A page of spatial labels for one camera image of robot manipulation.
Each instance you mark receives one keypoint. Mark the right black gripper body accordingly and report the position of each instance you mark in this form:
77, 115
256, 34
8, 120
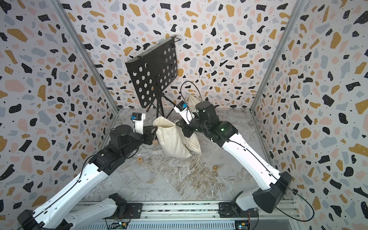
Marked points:
195, 127

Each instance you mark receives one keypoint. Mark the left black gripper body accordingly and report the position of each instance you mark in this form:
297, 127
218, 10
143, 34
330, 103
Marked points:
145, 138

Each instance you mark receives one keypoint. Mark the cream cloth bag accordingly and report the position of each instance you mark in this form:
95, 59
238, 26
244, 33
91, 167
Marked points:
192, 101
191, 143
169, 139

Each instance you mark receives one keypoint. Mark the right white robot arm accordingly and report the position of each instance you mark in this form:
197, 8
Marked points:
272, 184

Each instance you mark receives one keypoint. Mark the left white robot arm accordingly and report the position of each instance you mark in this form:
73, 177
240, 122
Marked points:
56, 213

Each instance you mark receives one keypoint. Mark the black perforated music stand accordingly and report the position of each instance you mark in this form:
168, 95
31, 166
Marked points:
152, 72

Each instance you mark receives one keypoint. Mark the left green circuit board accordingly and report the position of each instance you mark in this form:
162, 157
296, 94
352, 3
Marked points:
119, 225

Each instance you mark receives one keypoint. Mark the green circuit board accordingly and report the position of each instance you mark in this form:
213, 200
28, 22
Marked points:
242, 225
119, 225

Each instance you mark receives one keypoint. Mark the right green circuit board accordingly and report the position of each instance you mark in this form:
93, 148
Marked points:
242, 225

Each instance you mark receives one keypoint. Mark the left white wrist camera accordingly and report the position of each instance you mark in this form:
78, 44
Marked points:
138, 122

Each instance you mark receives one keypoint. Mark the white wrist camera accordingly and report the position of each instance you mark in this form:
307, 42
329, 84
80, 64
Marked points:
182, 109
138, 122

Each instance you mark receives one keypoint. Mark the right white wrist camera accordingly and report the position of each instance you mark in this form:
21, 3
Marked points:
182, 109

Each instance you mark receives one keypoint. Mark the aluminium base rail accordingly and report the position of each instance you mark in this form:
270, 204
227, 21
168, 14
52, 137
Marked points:
201, 215

